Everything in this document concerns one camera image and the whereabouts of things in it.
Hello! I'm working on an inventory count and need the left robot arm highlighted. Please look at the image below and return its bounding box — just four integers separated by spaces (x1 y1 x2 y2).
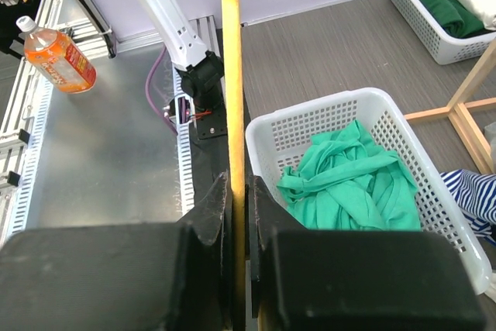
138 0 224 112

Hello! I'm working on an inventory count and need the white plastic basket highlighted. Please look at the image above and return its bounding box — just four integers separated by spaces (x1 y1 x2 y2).
246 88 492 294
379 0 496 66

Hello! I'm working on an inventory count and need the white plastic basket back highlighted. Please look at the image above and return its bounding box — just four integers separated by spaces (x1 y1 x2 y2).
379 0 496 66

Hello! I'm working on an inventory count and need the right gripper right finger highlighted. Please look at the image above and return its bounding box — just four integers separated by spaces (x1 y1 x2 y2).
246 176 486 330

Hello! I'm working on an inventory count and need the dark green folded cloth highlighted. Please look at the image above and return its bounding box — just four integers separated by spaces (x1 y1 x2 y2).
419 0 489 39

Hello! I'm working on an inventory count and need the blue striped tank top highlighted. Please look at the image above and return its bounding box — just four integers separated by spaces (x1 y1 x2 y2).
440 169 495 246

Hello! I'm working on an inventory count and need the green tank top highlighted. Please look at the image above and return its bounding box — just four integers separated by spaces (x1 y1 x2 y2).
277 120 421 231

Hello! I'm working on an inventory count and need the orange drink bottle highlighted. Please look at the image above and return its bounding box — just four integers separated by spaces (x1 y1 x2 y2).
16 16 97 94

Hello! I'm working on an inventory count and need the white cable duct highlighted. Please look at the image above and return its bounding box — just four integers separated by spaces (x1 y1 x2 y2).
170 15 218 215

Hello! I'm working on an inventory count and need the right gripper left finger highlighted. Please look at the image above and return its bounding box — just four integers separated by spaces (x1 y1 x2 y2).
1 173 232 330

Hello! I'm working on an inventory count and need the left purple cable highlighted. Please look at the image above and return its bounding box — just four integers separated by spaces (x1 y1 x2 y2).
145 47 179 136

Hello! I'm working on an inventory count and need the wooden clothes rack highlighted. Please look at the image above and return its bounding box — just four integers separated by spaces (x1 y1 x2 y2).
405 41 495 174

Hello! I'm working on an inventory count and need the white plastic basket centre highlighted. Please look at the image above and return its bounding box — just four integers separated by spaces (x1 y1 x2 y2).
246 88 492 294

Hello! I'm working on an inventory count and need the yellow hanger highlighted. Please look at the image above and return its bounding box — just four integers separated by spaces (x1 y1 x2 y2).
222 0 246 330

